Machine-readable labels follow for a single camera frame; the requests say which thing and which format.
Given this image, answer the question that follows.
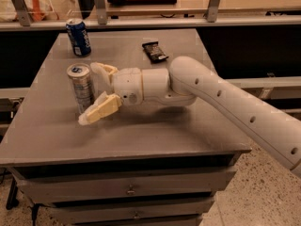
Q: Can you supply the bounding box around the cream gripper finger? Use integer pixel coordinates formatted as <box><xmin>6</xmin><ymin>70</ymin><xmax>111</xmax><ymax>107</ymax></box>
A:
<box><xmin>78</xmin><ymin>92</ymin><xmax>122</xmax><ymax>125</ymax></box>
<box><xmin>90</xmin><ymin>62</ymin><xmax>119</xmax><ymax>85</ymax></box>

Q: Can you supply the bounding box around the grey drawer cabinet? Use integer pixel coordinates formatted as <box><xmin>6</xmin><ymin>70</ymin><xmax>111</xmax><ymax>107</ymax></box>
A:
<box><xmin>0</xmin><ymin>35</ymin><xmax>250</xmax><ymax>226</ymax></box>

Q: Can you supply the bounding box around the silver blue redbull can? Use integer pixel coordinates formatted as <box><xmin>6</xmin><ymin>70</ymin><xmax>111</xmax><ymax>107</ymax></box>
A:
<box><xmin>67</xmin><ymin>63</ymin><xmax>95</xmax><ymax>113</ymax></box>

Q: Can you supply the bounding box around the blue pepsi can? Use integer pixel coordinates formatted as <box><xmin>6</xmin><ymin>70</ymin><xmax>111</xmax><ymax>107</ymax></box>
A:
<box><xmin>66</xmin><ymin>18</ymin><xmax>91</xmax><ymax>57</ymax></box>

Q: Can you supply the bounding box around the white orange plastic bag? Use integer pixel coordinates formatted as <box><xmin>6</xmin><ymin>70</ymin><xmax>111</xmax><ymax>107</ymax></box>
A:
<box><xmin>0</xmin><ymin>0</ymin><xmax>53</xmax><ymax>23</ymax></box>

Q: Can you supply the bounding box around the grey drawer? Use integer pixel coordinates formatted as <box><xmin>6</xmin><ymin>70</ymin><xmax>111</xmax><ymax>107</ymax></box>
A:
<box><xmin>17</xmin><ymin>167</ymin><xmax>236</xmax><ymax>204</ymax></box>
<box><xmin>51</xmin><ymin>197</ymin><xmax>214</xmax><ymax>224</ymax></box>

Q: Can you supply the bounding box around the middle metal shelf bracket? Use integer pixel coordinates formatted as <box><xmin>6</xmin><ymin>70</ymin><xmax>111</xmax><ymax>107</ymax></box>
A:
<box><xmin>94</xmin><ymin>0</ymin><xmax>107</xmax><ymax>24</ymax></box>

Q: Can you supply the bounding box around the right metal shelf bracket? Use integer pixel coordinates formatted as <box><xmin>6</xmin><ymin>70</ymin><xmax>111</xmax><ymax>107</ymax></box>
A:
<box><xmin>205</xmin><ymin>0</ymin><xmax>220</xmax><ymax>23</ymax></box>

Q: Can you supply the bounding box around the left metal shelf bracket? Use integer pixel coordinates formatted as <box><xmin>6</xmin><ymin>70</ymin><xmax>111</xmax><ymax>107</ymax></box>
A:
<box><xmin>11</xmin><ymin>0</ymin><xmax>32</xmax><ymax>26</ymax></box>

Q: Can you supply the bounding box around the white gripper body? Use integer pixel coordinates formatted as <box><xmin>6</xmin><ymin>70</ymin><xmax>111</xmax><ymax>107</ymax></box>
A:
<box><xmin>112</xmin><ymin>68</ymin><xmax>143</xmax><ymax>106</ymax></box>

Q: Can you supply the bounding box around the top grey drawer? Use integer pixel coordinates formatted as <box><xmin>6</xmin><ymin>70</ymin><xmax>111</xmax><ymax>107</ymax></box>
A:
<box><xmin>17</xmin><ymin>167</ymin><xmax>236</xmax><ymax>204</ymax></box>

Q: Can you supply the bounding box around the black stand leg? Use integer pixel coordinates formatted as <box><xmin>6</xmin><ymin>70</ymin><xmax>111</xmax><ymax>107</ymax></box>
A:
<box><xmin>6</xmin><ymin>179</ymin><xmax>19</xmax><ymax>210</ymax></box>

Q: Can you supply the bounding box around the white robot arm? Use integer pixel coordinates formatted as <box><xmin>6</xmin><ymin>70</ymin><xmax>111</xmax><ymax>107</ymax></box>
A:
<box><xmin>78</xmin><ymin>56</ymin><xmax>301</xmax><ymax>177</ymax></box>

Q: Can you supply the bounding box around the metal shelf bracket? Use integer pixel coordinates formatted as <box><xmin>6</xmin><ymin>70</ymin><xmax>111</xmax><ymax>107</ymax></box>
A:
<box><xmin>205</xmin><ymin>0</ymin><xmax>220</xmax><ymax>23</ymax></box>
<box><xmin>11</xmin><ymin>0</ymin><xmax>32</xmax><ymax>26</ymax></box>
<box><xmin>94</xmin><ymin>0</ymin><xmax>107</xmax><ymax>24</ymax></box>

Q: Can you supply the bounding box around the black snack bar wrapper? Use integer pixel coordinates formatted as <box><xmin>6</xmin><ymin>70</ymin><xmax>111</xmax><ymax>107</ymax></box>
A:
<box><xmin>142</xmin><ymin>41</ymin><xmax>167</xmax><ymax>63</ymax></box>

